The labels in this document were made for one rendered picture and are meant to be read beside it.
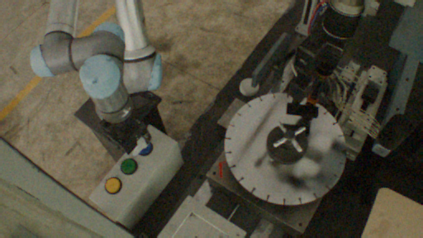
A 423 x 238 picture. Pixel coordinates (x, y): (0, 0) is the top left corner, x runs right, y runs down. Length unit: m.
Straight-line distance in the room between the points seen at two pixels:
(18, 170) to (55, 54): 0.39
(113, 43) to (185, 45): 1.71
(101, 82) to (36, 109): 1.86
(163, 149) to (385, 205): 0.72
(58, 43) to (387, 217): 1.05
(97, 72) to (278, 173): 0.49
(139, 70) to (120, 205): 0.41
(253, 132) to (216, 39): 1.60
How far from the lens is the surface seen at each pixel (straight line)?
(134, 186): 0.89
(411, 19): 0.72
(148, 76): 1.00
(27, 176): 0.40
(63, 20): 0.79
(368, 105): 1.12
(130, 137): 0.77
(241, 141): 0.85
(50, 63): 0.74
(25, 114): 2.48
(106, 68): 0.61
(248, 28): 2.49
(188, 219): 0.84
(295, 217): 0.90
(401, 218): 1.12
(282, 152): 0.83
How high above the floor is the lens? 1.71
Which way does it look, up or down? 59 degrees down
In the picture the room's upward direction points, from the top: 5 degrees counter-clockwise
